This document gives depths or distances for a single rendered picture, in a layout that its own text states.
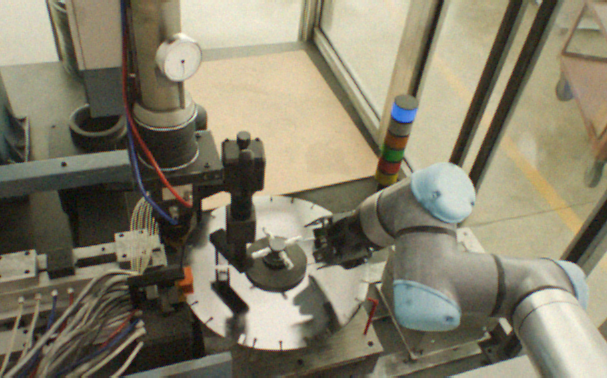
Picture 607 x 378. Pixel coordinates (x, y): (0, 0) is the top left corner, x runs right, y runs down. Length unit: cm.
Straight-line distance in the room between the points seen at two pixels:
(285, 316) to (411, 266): 33
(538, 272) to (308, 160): 89
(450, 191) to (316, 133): 93
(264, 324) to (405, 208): 34
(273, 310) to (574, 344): 49
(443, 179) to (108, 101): 47
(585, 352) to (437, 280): 16
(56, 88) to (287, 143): 67
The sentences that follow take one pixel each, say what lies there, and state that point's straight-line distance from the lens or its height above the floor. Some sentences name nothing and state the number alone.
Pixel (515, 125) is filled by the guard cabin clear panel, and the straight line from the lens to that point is 111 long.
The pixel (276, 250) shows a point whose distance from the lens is 95.
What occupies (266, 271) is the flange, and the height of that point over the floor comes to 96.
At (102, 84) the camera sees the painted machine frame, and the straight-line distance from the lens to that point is 83.
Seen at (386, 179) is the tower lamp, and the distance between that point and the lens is 113.
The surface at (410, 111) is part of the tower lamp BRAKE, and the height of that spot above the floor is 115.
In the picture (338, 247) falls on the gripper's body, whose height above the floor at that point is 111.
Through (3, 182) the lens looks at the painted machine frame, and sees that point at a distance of 106.
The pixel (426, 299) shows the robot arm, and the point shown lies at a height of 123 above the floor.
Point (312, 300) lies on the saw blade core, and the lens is 96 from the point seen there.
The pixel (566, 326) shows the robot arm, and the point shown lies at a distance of 64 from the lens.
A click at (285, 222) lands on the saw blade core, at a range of 106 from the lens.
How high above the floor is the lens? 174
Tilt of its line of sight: 45 degrees down
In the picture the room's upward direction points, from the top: 8 degrees clockwise
